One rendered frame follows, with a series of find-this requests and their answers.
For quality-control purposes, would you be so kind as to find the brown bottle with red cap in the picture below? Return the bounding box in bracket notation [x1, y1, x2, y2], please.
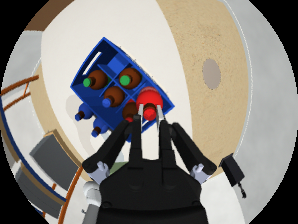
[122, 99, 138, 122]

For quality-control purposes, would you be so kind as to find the red bottle with pale pink label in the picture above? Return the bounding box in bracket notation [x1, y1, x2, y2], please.
[136, 86, 163, 121]

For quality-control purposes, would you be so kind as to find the blue crate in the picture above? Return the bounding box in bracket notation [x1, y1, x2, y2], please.
[70, 37, 175, 130]

